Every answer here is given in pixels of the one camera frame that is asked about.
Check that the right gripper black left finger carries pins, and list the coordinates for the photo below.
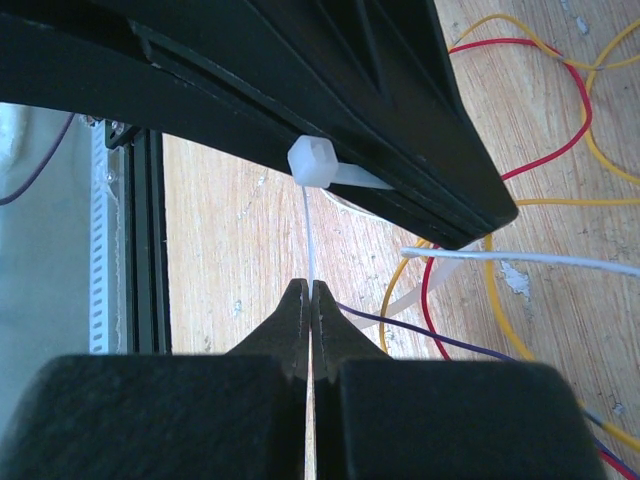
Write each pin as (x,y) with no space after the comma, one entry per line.
(240,415)

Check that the light blue slotted cable duct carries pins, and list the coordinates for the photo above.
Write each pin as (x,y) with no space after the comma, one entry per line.
(106,291)

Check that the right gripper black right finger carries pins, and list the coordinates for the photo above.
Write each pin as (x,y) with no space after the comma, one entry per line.
(381,418)

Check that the black aluminium frame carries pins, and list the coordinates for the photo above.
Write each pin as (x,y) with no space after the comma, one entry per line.
(141,197)

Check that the white zip tie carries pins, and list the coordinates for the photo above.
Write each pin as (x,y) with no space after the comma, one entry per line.
(314,164)

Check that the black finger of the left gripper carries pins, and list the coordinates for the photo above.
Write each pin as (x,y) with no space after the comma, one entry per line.
(250,77)

